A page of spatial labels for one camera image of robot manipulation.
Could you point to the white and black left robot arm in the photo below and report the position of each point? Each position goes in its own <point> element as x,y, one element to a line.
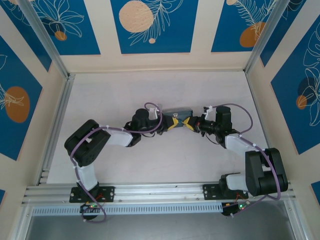
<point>87,175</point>

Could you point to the grey metal shelf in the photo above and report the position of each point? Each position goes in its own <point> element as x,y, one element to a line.
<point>162,228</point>

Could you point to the aluminium side rail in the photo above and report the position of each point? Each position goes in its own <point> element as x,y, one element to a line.
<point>260,112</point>
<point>58,120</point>

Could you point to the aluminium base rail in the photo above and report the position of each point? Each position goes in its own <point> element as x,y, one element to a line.
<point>155,192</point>

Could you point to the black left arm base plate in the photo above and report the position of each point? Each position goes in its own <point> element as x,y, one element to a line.
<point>107,192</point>

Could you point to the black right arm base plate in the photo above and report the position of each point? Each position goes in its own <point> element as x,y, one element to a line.
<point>211,191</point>

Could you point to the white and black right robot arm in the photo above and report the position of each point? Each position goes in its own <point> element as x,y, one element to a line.
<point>237,143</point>

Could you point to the aluminium frame post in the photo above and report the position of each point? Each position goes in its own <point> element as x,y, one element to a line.
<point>47,42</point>
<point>265,37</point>

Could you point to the starry night print tin box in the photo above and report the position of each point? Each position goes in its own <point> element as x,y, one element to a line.
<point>183,112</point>

